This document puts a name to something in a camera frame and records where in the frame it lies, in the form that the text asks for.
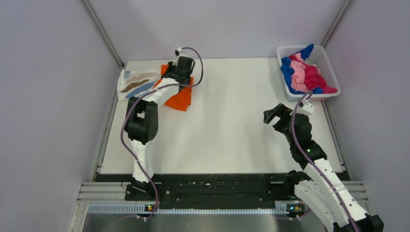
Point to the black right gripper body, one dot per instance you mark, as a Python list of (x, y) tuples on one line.
[(285, 113)]

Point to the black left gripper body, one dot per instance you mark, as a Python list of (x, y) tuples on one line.
[(170, 67)]

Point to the orange t shirt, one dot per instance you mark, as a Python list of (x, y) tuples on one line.
[(180, 101)]

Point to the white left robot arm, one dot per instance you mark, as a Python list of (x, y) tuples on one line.
[(173, 89)]

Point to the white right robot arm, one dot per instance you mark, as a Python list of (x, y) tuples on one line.
[(317, 184)]

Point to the light pink t shirt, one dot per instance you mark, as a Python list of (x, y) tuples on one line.
[(304, 75)]

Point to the magenta t shirt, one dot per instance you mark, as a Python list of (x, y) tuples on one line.
[(320, 84)]

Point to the blue t shirt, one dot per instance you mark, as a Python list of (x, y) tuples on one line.
[(283, 53)]

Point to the white plastic laundry basket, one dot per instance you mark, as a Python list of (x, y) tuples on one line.
[(320, 59)]

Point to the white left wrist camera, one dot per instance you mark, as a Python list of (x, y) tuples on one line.
[(180, 53)]

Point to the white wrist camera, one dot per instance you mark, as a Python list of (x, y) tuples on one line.
[(180, 53), (305, 108)]

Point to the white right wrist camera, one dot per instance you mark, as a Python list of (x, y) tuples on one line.
[(305, 108)]

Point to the left corner aluminium post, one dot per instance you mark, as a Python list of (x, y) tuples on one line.
[(102, 33)]

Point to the corner aluminium post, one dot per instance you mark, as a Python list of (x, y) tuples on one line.
[(344, 8), (102, 33)]

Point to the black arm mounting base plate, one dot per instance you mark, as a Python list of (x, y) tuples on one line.
[(212, 191)]

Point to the right corner aluminium post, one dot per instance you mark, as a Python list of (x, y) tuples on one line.
[(344, 8)]

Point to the aluminium frame rail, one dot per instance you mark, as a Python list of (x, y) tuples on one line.
[(114, 197)]

